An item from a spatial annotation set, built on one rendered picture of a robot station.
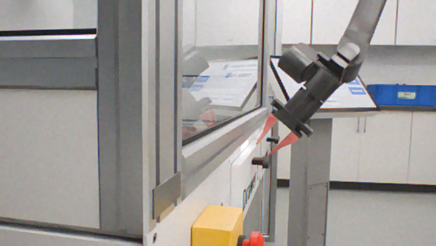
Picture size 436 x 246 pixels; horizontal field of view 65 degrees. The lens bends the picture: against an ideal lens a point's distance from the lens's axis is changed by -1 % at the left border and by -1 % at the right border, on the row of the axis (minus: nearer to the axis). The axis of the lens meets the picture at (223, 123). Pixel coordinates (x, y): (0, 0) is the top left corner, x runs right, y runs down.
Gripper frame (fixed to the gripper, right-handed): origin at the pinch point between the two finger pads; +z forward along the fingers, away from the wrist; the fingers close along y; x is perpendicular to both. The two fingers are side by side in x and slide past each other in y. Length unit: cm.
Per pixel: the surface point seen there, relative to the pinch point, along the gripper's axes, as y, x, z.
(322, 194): -35, -91, 17
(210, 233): -1.3, 40.1, 2.3
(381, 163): -102, -306, -6
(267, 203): -29, -159, 61
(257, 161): -0.7, 5.0, 2.3
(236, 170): 1.2, 18.1, 2.5
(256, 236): -5.4, 37.0, 0.5
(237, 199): -2.2, 18.1, 6.2
